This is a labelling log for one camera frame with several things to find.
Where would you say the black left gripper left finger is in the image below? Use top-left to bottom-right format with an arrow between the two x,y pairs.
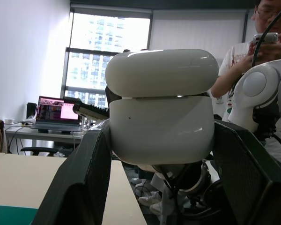
32,121 -> 112,225

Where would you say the white sneaker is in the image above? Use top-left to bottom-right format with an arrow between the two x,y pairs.
149,202 -> 166,215
137,191 -> 163,207

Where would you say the person's right hand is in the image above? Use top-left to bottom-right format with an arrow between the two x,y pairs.
244,41 -> 260,63

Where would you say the white earbuds charging case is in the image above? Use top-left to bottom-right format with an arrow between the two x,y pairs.
104,48 -> 220,165

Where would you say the open grey laptop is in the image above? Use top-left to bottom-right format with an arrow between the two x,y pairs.
30,95 -> 82,132

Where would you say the black office chair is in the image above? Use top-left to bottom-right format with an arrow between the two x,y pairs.
20,146 -> 59,157

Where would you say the thin black hanging cable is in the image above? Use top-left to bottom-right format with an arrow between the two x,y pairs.
252,2 -> 281,69

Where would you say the finger of the ribbed black right gripper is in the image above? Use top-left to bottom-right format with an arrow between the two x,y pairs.
72,98 -> 111,122

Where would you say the person in white t-shirt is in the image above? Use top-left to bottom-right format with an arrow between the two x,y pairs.
210,0 -> 281,168

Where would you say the person's left hand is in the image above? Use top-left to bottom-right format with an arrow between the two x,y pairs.
259,35 -> 281,62

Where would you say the green mat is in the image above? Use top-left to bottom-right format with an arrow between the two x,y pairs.
0,205 -> 39,225

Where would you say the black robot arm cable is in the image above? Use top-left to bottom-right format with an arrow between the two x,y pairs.
158,164 -> 187,214

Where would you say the grey office desk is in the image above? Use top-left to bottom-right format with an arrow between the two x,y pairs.
4,121 -> 85,155

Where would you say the black box on desk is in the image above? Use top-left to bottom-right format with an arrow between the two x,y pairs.
26,102 -> 37,120

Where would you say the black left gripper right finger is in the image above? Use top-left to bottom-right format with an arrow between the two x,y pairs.
212,119 -> 281,225

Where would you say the white roller blind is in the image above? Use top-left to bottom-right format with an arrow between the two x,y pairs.
151,9 -> 247,51

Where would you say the silver smartphone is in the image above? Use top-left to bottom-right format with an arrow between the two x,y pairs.
252,32 -> 280,45

